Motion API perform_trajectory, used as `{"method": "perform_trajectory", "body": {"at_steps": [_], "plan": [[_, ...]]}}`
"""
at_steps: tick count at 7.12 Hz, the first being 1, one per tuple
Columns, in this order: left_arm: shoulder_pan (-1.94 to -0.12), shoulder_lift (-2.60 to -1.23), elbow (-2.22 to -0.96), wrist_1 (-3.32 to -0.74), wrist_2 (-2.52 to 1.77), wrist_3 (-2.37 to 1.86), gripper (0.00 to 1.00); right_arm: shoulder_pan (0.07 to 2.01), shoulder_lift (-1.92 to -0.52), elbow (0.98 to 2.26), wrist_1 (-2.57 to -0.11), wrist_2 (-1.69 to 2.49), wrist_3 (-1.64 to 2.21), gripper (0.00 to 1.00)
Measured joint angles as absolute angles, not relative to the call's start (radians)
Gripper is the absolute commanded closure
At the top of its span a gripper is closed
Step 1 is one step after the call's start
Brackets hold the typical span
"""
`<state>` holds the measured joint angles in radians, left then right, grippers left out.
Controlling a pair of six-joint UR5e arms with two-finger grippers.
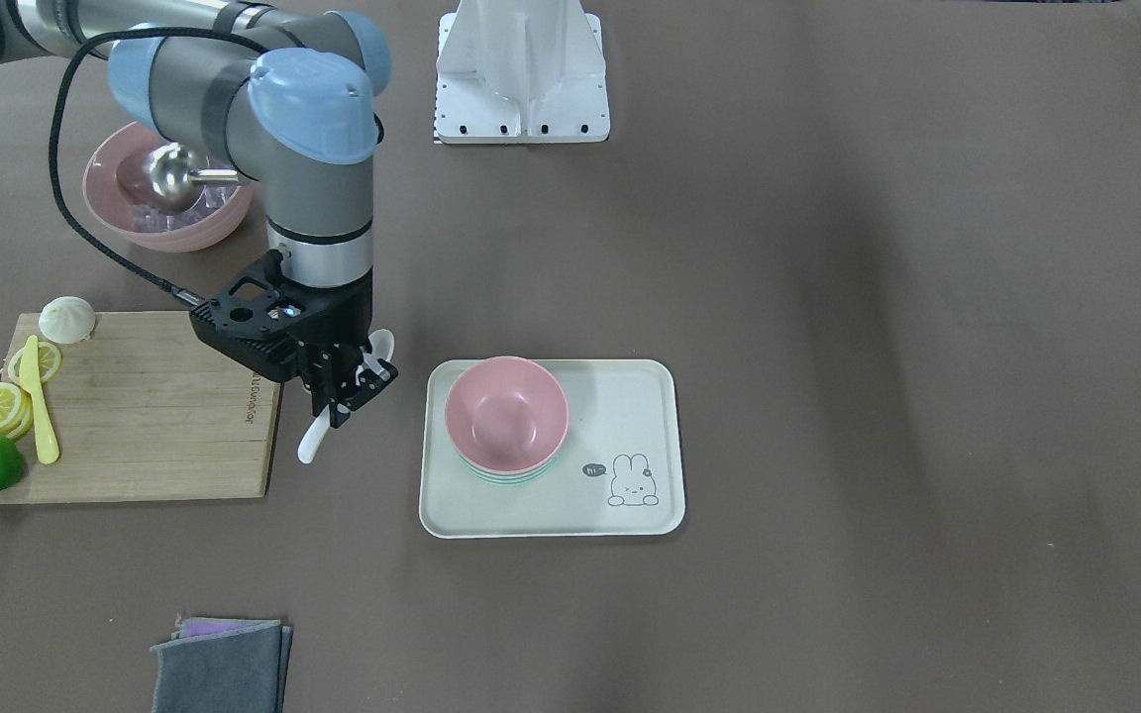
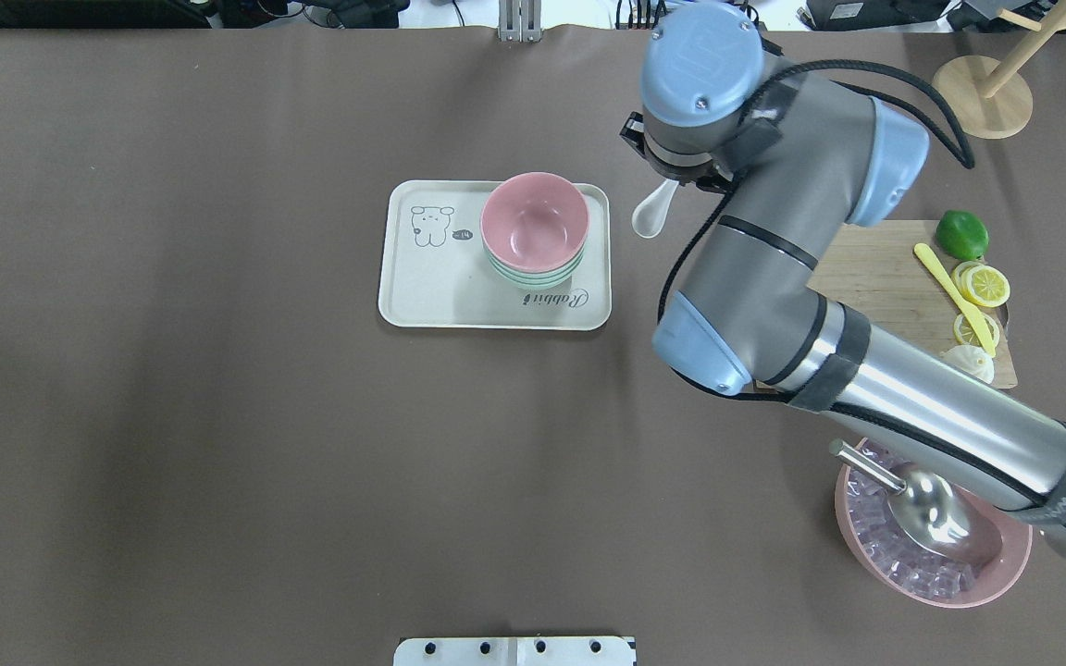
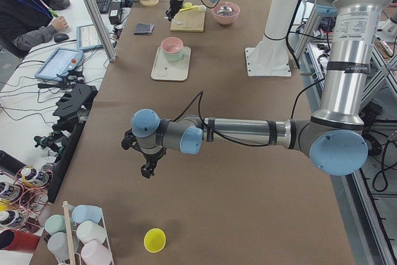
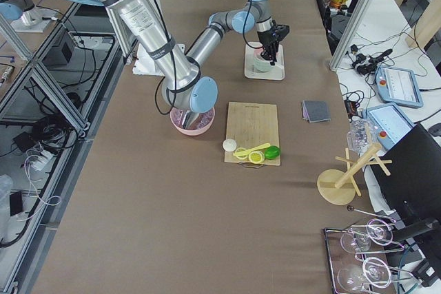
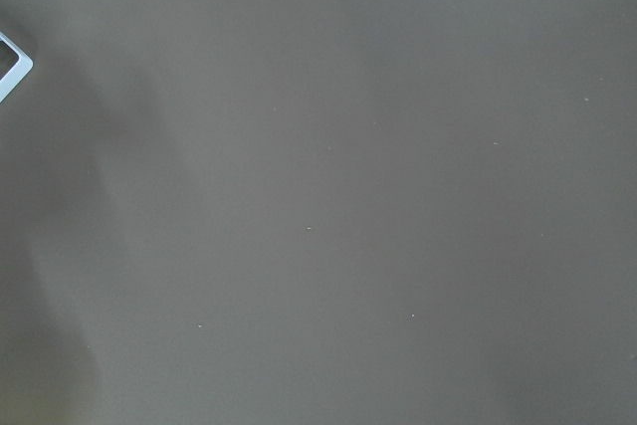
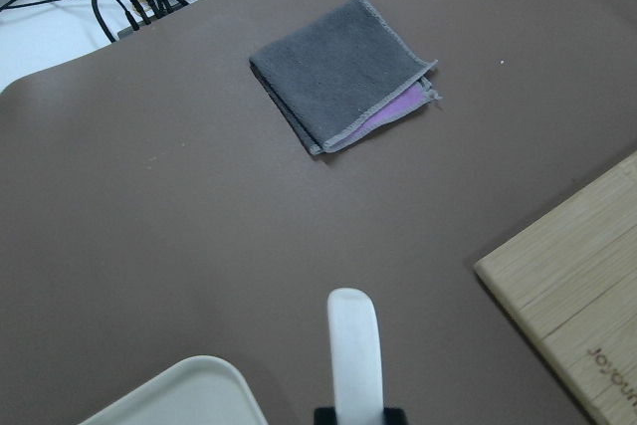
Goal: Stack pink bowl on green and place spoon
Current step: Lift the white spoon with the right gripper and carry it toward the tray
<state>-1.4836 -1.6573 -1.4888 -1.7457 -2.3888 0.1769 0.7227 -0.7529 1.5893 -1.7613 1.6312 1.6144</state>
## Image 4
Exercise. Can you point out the grey folded cloth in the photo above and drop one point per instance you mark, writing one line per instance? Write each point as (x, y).
(315, 111)

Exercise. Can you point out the green lime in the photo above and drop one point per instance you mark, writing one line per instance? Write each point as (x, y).
(272, 152)

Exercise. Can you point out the cream rabbit tray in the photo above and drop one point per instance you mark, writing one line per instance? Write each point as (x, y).
(277, 74)

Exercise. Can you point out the wine glass rack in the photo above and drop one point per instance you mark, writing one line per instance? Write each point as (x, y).
(357, 255)

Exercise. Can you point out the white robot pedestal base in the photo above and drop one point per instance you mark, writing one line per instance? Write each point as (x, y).
(144, 65)

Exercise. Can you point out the wooden cutting board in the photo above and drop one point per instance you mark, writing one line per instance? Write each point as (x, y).
(252, 124)

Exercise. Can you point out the small pink bowl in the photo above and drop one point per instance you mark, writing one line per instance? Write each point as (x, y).
(258, 56)

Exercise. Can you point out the lemon slice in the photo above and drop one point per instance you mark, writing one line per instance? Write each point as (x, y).
(242, 158)
(256, 157)

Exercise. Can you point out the aluminium frame post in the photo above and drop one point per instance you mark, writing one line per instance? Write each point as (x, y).
(349, 33)

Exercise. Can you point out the lower lemon slice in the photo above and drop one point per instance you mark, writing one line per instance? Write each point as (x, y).
(242, 158)

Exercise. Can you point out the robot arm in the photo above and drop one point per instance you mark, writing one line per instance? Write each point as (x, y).
(184, 86)

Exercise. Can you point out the wooden mug tree stand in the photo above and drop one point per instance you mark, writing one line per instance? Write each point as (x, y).
(340, 188)

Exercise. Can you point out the metal ice scoop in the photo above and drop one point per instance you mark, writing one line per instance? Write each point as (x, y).
(187, 118)

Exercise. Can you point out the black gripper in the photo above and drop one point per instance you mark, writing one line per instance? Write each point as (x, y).
(266, 38)

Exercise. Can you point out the blue teach pendant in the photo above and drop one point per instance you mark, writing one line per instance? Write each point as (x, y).
(398, 85)

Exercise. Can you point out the upper lemon slice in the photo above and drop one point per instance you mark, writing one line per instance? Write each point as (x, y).
(256, 157)

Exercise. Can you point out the large pink ice bowl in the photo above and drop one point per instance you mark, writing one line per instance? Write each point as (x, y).
(198, 127)

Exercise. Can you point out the top green bowl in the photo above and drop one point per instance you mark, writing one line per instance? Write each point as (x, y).
(263, 65)

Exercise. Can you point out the yellow plastic knife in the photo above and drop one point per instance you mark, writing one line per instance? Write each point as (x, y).
(248, 151)

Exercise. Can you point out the white steamed bun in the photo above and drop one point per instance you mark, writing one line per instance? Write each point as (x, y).
(229, 145)

